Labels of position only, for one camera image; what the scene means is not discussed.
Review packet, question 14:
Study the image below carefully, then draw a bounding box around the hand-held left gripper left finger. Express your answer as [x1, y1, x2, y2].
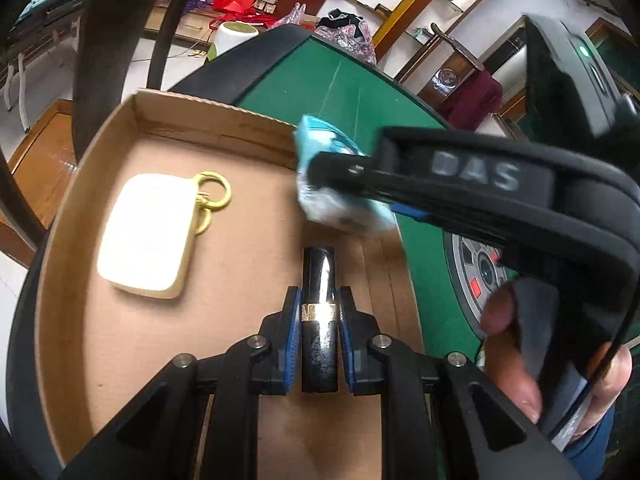
[60, 285, 303, 480]

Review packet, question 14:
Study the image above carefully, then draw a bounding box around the green mahjong table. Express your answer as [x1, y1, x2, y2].
[5, 25, 640, 480]

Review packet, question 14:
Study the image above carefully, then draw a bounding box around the green window with wooden frame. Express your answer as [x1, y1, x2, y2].
[585, 17, 640, 101]

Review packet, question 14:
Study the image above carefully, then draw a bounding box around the cardboard box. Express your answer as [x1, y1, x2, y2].
[35, 87, 426, 468]

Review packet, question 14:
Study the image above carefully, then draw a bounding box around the white and green bin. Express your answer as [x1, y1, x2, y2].
[207, 21, 261, 61]

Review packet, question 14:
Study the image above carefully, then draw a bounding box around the person's right hand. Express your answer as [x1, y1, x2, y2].
[481, 284, 633, 448]

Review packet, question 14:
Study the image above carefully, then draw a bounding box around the dark red cloth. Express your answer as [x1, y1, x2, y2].
[440, 71, 503, 131]

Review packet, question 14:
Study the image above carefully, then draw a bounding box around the black lipstick tube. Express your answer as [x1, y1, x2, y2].
[300, 246, 340, 393]

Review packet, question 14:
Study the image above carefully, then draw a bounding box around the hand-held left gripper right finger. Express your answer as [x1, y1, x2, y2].
[337, 285, 581, 480]

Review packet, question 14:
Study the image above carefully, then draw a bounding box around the wooden wall shelf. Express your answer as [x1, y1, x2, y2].
[372, 0, 526, 86]

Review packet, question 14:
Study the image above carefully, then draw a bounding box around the cream case with gold keyring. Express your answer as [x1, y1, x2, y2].
[96, 171, 233, 301]

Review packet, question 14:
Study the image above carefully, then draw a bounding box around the dark folding table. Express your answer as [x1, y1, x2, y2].
[0, 0, 96, 133]

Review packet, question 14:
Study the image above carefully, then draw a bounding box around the silver standing air conditioner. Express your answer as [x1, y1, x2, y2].
[487, 15, 528, 121]

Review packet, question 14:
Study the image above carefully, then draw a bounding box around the black cloth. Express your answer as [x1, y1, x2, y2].
[317, 7, 363, 30]

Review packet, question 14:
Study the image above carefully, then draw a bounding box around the dark wooden chair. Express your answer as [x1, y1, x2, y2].
[0, 0, 221, 256]

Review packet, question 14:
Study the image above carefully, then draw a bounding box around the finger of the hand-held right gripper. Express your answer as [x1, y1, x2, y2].
[306, 152, 396, 201]
[370, 195, 506, 261]

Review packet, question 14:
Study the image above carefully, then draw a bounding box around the floral cloth bundle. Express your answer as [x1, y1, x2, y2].
[312, 15, 378, 66]

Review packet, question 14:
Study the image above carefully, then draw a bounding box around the wooden armchair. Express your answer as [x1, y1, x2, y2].
[417, 22, 503, 131]

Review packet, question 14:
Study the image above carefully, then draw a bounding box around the teal tissue packet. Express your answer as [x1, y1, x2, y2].
[292, 114, 397, 235]

